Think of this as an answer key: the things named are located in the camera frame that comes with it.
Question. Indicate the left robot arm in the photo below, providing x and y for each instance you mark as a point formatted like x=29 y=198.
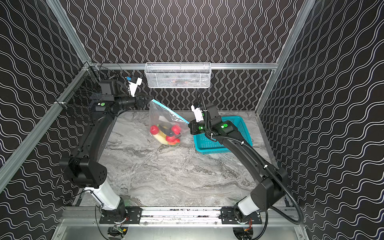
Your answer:
x=82 y=167

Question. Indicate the white mesh wall basket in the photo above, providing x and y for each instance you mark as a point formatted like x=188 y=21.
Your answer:
x=178 y=75

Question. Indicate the red toy tomato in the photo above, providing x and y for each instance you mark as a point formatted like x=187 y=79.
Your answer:
x=154 y=130
x=171 y=139
x=176 y=129

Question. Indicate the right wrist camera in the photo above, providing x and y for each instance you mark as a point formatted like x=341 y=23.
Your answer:
x=196 y=109

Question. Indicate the orange red toy pepper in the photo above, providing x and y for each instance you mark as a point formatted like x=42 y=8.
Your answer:
x=175 y=142

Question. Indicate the clear zip top bag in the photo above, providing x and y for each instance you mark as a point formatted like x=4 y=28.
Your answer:
x=162 y=115

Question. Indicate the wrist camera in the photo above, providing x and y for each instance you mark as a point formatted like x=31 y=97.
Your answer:
x=196 y=109
x=133 y=82

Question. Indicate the black wire wall basket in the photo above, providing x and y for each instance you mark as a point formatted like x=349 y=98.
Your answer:
x=82 y=92

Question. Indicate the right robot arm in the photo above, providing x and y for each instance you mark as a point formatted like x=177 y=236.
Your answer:
x=271 y=181

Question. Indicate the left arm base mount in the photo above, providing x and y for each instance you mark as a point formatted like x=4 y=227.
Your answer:
x=117 y=219

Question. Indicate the teal plastic basket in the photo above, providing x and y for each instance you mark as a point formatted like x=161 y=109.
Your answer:
x=205 y=146

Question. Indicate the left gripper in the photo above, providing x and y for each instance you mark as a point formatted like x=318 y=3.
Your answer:
x=139 y=101

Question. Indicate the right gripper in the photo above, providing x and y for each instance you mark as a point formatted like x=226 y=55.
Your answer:
x=193 y=127

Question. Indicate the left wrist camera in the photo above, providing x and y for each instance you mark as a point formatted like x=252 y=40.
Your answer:
x=133 y=82

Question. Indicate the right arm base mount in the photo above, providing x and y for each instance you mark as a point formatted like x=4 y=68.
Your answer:
x=244 y=231

